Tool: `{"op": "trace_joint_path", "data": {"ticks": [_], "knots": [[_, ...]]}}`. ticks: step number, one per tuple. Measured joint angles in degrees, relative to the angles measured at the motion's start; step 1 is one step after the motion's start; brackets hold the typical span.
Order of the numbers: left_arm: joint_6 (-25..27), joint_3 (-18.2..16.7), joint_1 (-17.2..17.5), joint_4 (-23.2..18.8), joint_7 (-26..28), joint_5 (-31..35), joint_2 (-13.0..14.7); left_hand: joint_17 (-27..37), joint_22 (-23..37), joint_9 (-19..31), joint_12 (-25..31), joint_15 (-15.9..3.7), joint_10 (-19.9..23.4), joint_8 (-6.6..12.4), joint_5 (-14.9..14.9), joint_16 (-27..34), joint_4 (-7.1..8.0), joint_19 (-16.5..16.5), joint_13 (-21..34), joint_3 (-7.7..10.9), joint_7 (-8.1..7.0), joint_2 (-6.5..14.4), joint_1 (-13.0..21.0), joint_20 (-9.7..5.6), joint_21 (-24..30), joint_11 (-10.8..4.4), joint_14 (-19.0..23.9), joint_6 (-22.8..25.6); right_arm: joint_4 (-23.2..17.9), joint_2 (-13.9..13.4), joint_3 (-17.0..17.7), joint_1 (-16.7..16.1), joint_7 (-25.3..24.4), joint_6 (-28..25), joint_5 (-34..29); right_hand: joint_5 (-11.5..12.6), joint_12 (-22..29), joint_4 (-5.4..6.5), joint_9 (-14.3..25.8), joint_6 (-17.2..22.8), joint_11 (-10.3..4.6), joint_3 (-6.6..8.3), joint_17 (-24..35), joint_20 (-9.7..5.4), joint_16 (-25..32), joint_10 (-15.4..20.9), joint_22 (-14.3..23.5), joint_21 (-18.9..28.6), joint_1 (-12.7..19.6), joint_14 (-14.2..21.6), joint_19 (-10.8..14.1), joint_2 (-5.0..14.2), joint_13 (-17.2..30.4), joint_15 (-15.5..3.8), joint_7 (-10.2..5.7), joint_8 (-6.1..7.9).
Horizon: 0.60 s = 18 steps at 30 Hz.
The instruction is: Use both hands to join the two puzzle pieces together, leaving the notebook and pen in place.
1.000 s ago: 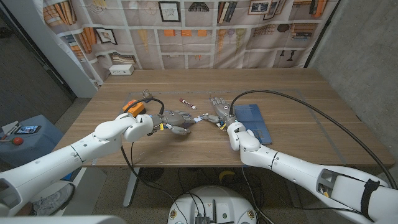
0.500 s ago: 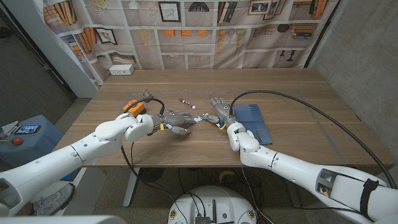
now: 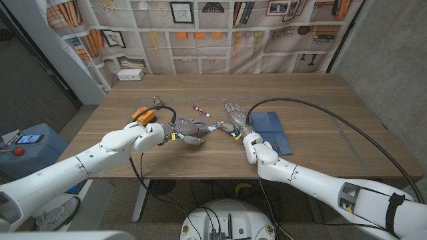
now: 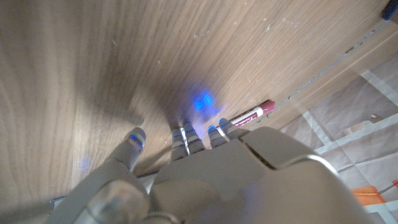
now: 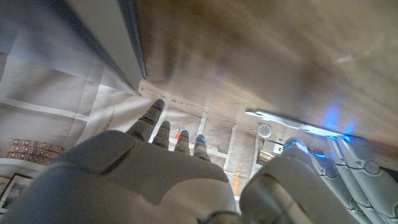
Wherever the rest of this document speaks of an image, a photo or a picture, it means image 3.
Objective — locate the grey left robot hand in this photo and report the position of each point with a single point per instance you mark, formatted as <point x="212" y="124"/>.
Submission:
<point x="185" y="127"/>

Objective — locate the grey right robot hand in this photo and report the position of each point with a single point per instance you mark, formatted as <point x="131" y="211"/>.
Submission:
<point x="237" y="116"/>

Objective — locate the white puzzle piece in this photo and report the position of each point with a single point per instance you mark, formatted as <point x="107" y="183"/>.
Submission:
<point x="211" y="128"/>
<point x="217" y="126"/>

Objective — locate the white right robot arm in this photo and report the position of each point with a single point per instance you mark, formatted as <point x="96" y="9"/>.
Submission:
<point x="333" y="190"/>

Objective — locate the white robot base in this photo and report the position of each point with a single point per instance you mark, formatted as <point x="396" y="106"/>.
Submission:
<point x="240" y="216"/>

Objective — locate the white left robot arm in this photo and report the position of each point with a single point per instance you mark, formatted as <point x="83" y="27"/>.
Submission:
<point x="66" y="171"/>

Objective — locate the maroon and white marker pen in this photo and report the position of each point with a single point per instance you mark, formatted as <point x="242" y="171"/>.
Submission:
<point x="201" y="111"/>

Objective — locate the blue notebook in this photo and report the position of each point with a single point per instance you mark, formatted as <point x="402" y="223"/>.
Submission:
<point x="272" y="130"/>

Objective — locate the silver padlock with blue base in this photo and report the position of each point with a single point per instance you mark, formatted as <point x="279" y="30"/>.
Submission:
<point x="157" y="100"/>

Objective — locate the orange emergency stop box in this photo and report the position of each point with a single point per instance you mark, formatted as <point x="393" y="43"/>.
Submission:
<point x="144" y="116"/>

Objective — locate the black round fan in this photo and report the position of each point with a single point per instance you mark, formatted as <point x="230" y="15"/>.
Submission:
<point x="161" y="187"/>

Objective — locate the yellow curved object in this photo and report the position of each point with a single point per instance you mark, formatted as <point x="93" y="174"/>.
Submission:
<point x="243" y="186"/>

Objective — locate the white power strip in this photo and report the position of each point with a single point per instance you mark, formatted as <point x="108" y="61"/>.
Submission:
<point x="130" y="74"/>

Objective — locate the printed bookshelf backdrop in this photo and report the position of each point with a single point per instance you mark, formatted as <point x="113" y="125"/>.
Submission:
<point x="200" y="46"/>

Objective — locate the white table leg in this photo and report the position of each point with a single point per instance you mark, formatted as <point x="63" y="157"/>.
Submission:
<point x="139" y="200"/>

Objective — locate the grey table leg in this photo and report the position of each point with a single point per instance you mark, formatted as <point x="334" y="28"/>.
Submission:
<point x="313" y="210"/>

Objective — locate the black backdrop pole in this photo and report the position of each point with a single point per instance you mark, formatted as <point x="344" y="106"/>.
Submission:
<point x="346" y="36"/>

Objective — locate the blue-grey cabinet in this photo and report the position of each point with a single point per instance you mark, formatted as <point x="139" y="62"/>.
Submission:
<point x="40" y="146"/>

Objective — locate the grey sneaker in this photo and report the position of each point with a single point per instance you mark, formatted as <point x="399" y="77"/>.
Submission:
<point x="56" y="215"/>

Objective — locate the black smartphone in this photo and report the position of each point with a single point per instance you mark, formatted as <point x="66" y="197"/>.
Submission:
<point x="30" y="138"/>

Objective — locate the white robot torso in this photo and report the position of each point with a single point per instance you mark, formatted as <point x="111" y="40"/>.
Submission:
<point x="66" y="236"/>

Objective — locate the red knob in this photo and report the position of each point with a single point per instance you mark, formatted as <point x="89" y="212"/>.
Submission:
<point x="18" y="151"/>

